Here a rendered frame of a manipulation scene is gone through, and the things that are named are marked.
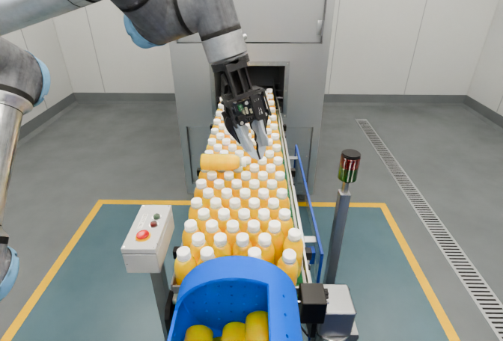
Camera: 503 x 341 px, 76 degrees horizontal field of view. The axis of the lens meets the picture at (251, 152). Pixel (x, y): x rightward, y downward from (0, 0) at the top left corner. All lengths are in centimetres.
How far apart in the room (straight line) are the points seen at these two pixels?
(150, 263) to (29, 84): 56
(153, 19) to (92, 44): 482
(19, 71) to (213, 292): 64
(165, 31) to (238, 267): 49
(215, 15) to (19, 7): 30
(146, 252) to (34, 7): 66
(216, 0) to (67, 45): 506
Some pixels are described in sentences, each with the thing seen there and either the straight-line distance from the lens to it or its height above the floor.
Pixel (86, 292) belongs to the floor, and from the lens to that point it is 248.
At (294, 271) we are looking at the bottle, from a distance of 99.
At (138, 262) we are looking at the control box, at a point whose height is 105.
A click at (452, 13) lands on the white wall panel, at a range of 547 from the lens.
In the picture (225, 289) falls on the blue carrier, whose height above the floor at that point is 113.
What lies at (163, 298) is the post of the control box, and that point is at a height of 78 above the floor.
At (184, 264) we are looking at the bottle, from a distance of 100.
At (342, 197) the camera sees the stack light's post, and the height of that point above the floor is 109.
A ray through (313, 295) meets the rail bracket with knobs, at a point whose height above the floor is 100.
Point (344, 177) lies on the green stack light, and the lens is 113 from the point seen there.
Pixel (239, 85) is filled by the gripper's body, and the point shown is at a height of 160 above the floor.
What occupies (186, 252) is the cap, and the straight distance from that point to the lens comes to 99.
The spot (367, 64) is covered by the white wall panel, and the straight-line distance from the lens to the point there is 517.
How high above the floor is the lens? 178
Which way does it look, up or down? 29 degrees down
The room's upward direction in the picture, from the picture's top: straight up
